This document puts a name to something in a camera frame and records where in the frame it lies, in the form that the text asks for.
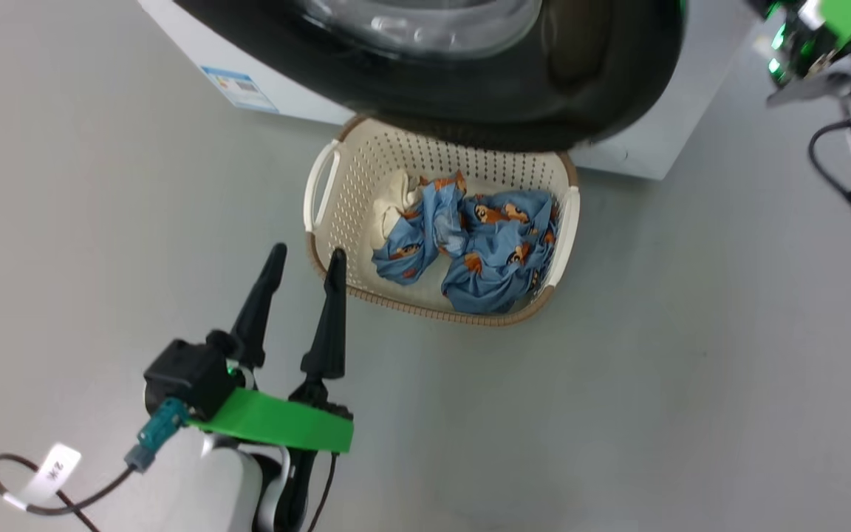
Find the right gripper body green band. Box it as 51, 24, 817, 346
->
747, 0, 851, 82

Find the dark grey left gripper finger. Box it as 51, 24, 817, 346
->
230, 242, 287, 369
300, 248, 349, 383

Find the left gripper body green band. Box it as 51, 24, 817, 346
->
189, 366, 355, 454

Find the blue bear print garment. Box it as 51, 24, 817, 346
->
440, 188, 561, 316
372, 171, 468, 287

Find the cream cloth garment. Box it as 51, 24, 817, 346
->
370, 170, 426, 252

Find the black round washing machine door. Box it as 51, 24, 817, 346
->
174, 0, 686, 154

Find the cream perforated laundry basket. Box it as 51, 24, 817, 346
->
304, 115, 581, 327

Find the white washing machine body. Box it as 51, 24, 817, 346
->
137, 0, 760, 182

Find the blue white energy label sticker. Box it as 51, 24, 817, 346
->
201, 66, 279, 114

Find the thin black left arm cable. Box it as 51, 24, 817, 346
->
306, 452, 339, 532

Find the white cable tag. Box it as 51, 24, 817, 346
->
3, 442, 83, 511

